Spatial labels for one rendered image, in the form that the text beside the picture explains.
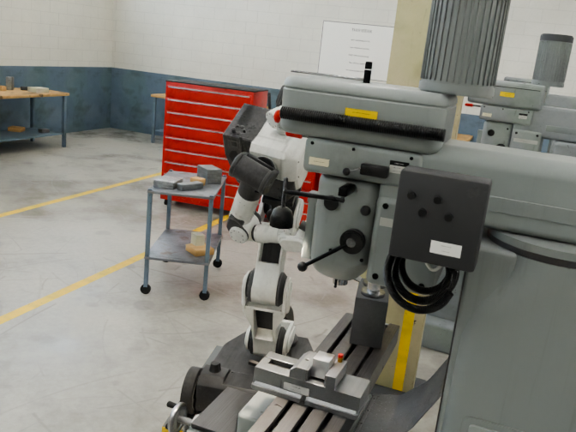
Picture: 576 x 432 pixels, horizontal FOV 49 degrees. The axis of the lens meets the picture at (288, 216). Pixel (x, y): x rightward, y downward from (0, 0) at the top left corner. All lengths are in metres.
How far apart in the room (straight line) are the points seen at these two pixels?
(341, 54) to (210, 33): 2.55
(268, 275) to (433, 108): 1.17
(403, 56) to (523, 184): 1.99
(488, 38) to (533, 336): 0.76
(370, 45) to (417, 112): 9.47
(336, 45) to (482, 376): 9.83
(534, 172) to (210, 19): 10.84
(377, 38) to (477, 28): 9.43
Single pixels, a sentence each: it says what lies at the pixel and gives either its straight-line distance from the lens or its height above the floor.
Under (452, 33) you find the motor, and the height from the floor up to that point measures 2.04.
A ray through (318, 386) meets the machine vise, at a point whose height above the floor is 0.99.
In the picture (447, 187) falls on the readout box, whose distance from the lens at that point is 1.47.
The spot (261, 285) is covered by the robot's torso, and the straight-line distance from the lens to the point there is 2.59.
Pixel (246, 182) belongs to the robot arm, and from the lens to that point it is 2.27.
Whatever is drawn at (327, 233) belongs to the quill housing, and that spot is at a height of 1.46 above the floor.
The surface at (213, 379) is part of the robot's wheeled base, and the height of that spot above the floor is 0.60.
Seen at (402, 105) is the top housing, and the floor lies 1.85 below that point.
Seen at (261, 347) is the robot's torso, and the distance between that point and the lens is 2.86.
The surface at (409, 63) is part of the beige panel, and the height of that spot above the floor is 1.94.
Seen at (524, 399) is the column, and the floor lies 1.16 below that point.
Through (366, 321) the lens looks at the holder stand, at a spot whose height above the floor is 1.03.
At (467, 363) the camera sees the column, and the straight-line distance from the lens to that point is 1.79.
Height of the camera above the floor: 1.97
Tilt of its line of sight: 15 degrees down
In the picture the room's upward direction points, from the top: 6 degrees clockwise
